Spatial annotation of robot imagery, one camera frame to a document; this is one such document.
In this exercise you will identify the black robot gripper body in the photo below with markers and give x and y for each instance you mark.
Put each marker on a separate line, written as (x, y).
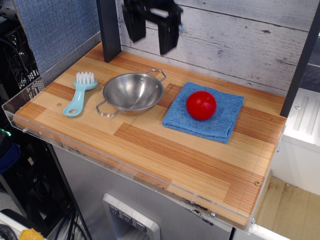
(154, 10)

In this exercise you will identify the dark grey left post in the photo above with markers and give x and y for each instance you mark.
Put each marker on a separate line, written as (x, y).
(109, 28)

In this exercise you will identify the stainless steel strainer bowl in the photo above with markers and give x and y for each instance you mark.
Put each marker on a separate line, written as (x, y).
(133, 93)

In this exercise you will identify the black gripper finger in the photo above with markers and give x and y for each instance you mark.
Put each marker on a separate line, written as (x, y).
(168, 34)
(135, 25)

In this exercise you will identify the clear acrylic table guard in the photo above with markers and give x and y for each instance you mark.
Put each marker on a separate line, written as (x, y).
(225, 179)

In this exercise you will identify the white toy sink counter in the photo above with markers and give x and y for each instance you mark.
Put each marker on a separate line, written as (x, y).
(297, 157)

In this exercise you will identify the folded blue cloth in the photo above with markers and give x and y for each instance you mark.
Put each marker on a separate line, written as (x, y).
(217, 128)

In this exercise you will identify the red ball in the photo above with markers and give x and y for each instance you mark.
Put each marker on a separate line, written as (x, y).
(201, 105)

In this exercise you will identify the silver toy appliance cabinet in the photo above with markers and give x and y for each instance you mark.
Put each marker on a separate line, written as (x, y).
(88, 183)

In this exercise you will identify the black plastic crate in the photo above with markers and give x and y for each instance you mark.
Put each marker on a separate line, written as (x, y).
(18, 66)

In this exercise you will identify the yellow object bottom left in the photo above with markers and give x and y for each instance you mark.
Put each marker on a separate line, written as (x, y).
(30, 234)

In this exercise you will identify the dark grey right post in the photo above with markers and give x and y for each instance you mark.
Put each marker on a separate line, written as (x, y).
(302, 63)

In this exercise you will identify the dark grey post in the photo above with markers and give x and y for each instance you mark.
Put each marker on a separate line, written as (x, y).
(302, 63)
(109, 28)

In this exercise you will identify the light blue scrub brush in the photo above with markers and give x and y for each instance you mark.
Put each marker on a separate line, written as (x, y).
(85, 81)

